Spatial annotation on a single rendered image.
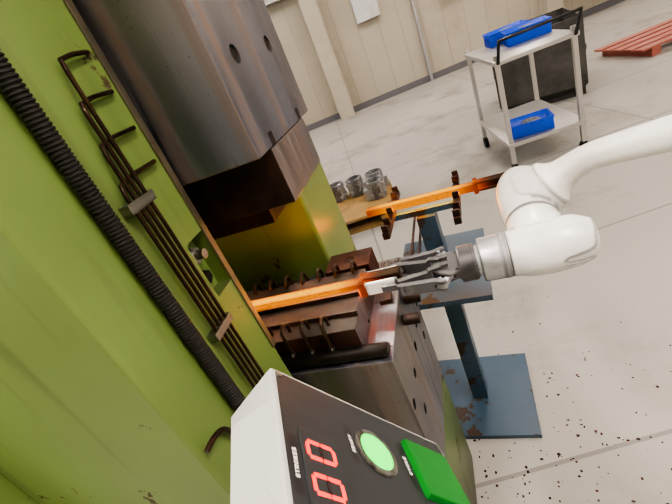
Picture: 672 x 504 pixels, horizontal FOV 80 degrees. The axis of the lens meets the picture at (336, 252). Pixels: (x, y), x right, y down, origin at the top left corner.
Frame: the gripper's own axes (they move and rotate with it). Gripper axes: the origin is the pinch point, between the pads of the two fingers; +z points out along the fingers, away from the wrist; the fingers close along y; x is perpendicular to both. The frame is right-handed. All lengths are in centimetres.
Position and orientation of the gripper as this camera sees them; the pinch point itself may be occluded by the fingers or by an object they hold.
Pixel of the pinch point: (382, 280)
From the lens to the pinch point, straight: 88.5
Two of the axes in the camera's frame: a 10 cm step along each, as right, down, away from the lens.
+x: -3.6, -8.2, -4.4
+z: -9.2, 2.2, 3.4
